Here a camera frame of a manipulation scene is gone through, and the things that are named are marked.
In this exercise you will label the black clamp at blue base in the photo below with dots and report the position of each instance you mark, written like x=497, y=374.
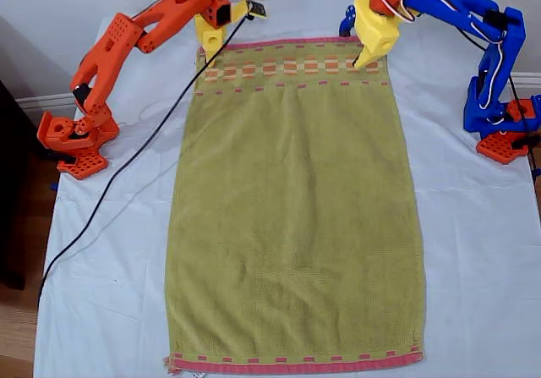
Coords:
x=524, y=143

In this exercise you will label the green towel with pink border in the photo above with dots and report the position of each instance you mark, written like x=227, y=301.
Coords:
x=296, y=204

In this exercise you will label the dark wooden cabinet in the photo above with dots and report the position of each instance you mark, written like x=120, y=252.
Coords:
x=8, y=183

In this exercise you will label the pale table cloth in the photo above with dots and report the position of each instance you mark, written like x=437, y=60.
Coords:
x=127, y=289

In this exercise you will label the camera board on red-orange arm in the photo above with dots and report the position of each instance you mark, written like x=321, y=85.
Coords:
x=257, y=9

